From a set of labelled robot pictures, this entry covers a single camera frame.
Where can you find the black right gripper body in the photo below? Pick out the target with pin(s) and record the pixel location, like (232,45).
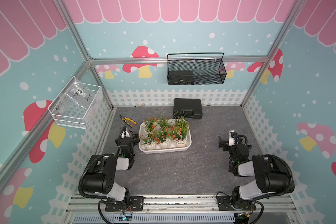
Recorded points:
(232,150)

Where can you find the grass pot corner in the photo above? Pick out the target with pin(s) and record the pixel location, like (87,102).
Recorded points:
(149,140)

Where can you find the white plastic storage box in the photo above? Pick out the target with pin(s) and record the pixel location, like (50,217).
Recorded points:
(171,146)

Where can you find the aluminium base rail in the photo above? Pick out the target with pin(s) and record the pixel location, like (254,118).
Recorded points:
(203,209)

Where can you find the red flower pot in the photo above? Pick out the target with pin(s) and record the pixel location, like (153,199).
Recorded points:
(149,124)

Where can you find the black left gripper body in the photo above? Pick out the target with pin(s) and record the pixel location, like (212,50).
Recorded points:
(135,140)

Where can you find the black wire mesh basket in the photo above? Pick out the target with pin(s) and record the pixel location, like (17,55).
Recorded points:
(208,68)

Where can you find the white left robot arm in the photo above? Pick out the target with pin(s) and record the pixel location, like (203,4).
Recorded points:
(98,178)

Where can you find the pink flower pot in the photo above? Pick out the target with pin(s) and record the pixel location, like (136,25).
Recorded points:
(179,132)
(164,138)

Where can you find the pink flower pot front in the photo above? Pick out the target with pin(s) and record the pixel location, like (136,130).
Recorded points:
(164,138)

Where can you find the orange flower pot front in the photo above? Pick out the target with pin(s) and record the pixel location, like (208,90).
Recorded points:
(163,121)

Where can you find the black box in basket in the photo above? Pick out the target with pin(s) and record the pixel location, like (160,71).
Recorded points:
(180,78)

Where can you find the black plastic tool case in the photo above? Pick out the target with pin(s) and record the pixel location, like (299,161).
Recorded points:
(188,108)

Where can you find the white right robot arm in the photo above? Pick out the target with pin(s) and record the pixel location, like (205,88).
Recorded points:
(273,177)

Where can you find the yellow handled pliers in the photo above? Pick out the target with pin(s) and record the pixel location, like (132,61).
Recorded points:
(128,121)

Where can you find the clear acrylic wall bin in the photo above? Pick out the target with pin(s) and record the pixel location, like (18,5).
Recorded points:
(76,105)

